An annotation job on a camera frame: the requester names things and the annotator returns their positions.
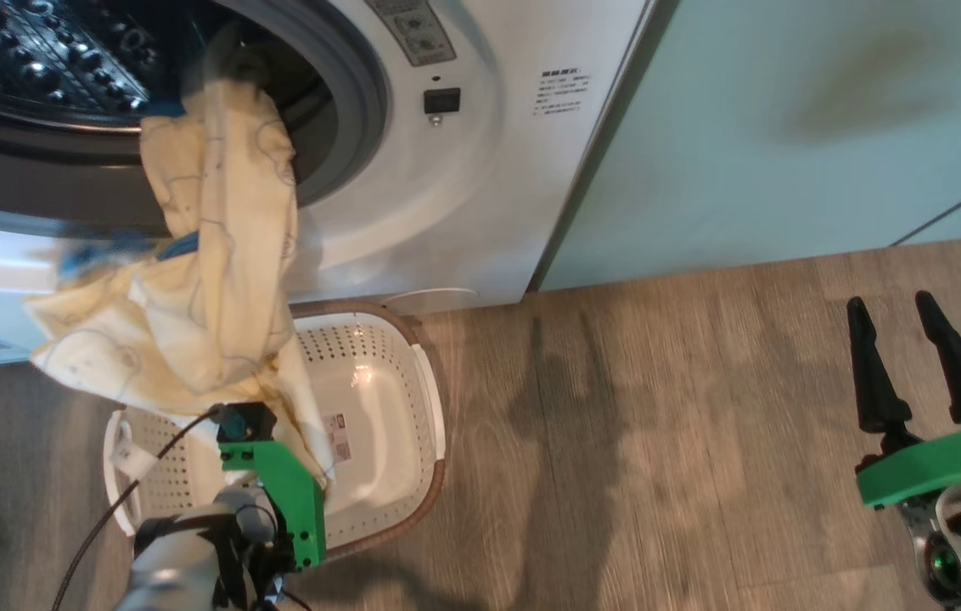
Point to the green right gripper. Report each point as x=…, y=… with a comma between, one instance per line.
x=947, y=467

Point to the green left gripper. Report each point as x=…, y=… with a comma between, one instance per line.
x=298, y=501

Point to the cream printed garment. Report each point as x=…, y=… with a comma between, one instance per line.
x=217, y=280

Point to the paper label in basket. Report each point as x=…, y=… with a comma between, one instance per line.
x=338, y=437

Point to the white perforated laundry basket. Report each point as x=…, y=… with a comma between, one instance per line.
x=379, y=441

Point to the white washing machine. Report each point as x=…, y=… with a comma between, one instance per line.
x=463, y=212

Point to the grey rubber door gasket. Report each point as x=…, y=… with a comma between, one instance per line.
x=353, y=93

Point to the black door lock socket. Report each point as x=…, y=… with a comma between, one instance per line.
x=441, y=100

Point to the white round filter cover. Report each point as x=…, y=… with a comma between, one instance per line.
x=429, y=299

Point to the small printed text sticker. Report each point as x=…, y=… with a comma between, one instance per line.
x=559, y=92

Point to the grey warning sticker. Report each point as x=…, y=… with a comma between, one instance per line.
x=417, y=34

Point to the perforated steel drum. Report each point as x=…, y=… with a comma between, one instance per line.
x=22, y=59

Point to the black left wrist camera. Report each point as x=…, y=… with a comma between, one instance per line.
x=247, y=422

